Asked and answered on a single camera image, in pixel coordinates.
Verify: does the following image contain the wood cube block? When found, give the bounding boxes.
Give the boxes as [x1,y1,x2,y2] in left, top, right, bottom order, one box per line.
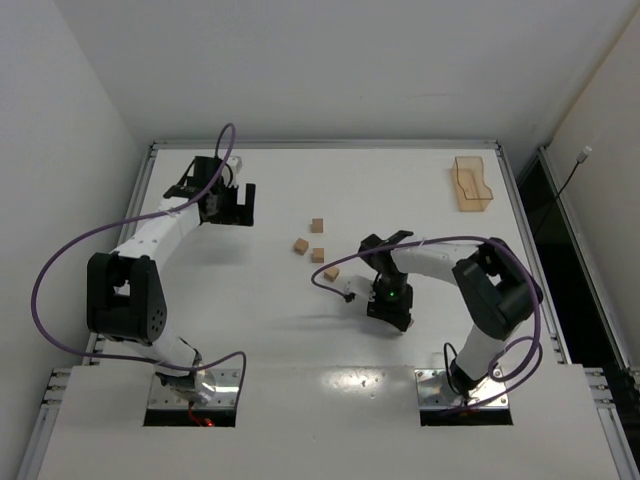
[323,266,340,282]
[311,248,325,263]
[293,238,309,255]
[311,218,324,233]

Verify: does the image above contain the clear amber plastic bin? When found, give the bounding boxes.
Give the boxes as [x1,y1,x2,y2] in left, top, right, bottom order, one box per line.
[451,156,494,213]

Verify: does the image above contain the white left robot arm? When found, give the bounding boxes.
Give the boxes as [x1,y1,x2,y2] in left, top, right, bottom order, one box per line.
[87,156,256,404]

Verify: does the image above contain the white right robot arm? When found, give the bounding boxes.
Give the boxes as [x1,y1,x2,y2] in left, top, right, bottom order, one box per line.
[359,230,543,397]

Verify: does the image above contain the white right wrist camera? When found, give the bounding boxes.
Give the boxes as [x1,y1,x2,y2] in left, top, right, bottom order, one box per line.
[343,275,375,303]

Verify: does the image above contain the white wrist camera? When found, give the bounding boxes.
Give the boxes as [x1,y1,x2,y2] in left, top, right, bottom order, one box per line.
[343,275,375,303]
[227,156,242,174]

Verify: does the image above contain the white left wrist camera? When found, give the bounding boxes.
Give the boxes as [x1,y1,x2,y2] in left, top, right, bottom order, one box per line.
[227,156,242,174]

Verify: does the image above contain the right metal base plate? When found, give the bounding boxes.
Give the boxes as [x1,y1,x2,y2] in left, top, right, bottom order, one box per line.
[414,368,509,413]

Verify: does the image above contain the metal base plate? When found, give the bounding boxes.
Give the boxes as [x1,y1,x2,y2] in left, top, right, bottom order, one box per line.
[414,368,509,413]
[147,368,241,411]

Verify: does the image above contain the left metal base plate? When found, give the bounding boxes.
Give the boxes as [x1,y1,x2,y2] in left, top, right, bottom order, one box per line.
[147,368,241,411]

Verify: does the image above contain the aluminium table frame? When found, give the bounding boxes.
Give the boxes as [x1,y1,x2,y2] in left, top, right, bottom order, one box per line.
[38,141,639,479]

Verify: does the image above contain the black cable white plug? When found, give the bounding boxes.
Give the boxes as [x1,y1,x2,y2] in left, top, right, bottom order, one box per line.
[545,145,592,214]

